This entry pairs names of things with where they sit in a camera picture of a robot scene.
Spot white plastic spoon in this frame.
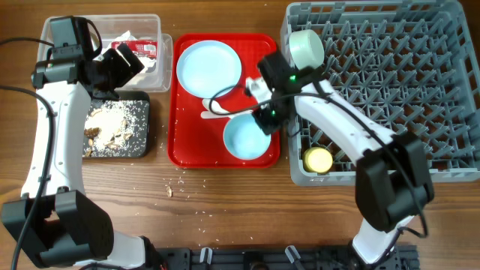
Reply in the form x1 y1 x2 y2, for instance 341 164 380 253
202 99 232 117

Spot red snack wrapper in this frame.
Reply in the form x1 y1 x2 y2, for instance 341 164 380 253
111 40 158 59

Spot rice and food scraps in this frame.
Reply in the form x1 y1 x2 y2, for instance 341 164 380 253
82 100 150 158

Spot light blue bowl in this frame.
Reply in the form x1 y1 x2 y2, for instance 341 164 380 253
223 114 272 161

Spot yellow plastic cup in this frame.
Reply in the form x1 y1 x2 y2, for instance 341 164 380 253
303 147 333 173

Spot green bowl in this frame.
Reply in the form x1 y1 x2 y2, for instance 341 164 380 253
289 29 325 70

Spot grey dishwasher rack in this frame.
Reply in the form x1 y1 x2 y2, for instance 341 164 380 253
280 1 479 182

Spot black food waste tray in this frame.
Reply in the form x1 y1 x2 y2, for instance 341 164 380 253
80 91 152 160

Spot food crumb on table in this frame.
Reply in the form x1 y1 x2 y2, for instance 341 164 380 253
166 186 173 197

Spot large light blue plate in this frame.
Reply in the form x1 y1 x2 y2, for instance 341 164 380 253
176 40 242 98

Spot white plastic fork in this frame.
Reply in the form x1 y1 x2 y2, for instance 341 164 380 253
200 111 237 119

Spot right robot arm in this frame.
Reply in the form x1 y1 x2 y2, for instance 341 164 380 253
246 52 434 269

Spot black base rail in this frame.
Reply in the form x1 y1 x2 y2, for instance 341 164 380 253
149 245 419 270

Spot red serving tray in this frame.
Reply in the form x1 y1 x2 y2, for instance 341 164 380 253
167 33 281 168

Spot clear plastic waste bin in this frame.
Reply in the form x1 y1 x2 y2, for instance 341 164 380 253
31 13 173 92

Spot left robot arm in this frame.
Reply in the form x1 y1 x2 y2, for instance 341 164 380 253
1 16 160 269

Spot white napkin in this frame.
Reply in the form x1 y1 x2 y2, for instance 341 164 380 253
95 31 157 74

